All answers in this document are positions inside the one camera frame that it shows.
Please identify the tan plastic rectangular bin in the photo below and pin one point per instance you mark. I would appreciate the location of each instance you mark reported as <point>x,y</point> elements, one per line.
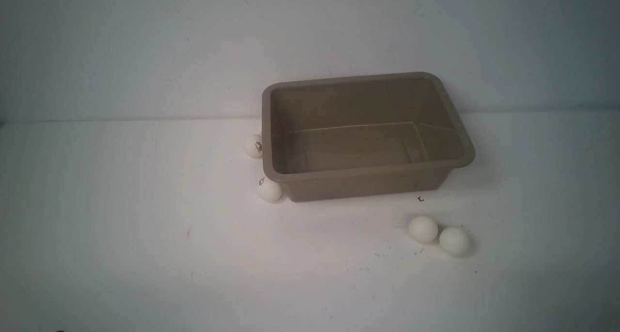
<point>361,136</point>

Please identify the white logo ball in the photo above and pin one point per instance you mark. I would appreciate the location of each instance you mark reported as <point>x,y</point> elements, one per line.
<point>253,146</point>
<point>268,190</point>

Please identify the plain white ball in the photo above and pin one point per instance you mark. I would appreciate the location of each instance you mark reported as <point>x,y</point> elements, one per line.
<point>455,242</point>
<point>423,229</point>

